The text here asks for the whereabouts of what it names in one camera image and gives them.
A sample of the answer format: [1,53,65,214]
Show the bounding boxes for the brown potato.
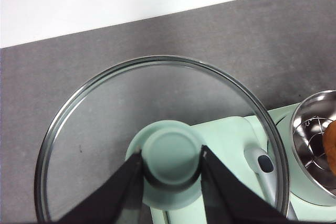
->
[323,120,336,159]

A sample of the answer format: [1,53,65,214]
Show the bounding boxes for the dark grey table cloth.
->
[0,0,336,224]

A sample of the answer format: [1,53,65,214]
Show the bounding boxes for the mint green breakfast cooker base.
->
[266,102,336,224]

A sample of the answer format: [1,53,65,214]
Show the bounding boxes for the glass pot lid green knob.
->
[34,55,290,224]

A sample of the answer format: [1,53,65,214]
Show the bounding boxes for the steel wire steamer rack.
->
[301,115,336,172]

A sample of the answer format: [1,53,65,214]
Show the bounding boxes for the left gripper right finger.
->
[201,145,292,224]

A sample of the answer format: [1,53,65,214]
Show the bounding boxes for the mint green pot with handle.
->
[275,90,336,200]

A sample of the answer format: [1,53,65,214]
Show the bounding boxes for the black handle latch button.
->
[258,155,275,173]

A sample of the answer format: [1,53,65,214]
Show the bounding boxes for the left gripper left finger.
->
[56,150,144,224]

